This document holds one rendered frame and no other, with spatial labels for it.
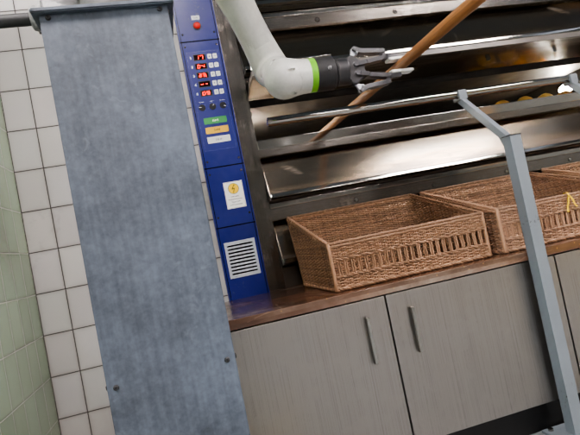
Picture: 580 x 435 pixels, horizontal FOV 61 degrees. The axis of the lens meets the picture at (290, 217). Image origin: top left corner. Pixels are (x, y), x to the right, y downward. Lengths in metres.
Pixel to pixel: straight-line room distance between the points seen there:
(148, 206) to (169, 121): 0.14
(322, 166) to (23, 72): 1.19
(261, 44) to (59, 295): 1.15
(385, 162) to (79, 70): 1.50
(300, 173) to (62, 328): 1.07
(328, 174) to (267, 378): 0.93
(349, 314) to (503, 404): 0.57
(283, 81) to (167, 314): 0.74
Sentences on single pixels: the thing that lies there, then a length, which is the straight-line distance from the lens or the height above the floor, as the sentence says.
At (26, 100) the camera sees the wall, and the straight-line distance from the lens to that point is 2.10.
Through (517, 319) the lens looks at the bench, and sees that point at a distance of 1.74.
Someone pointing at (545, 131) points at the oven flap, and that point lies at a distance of 2.59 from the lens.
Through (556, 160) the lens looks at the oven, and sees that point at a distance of 2.60.
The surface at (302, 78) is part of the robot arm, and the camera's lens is 1.35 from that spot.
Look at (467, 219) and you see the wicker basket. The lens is 1.70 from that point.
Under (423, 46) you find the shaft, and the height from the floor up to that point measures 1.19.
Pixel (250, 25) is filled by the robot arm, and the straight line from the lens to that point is 1.43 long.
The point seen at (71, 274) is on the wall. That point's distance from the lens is 1.98.
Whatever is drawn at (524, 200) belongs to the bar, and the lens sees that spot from 1.70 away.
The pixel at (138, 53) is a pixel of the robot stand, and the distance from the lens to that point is 0.88.
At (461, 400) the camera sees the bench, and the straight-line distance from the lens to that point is 1.68.
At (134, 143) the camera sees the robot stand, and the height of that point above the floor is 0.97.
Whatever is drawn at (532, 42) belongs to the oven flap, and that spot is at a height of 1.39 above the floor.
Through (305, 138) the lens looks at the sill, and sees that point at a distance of 2.06.
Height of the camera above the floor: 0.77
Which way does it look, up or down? 2 degrees up
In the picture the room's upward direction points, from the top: 11 degrees counter-clockwise
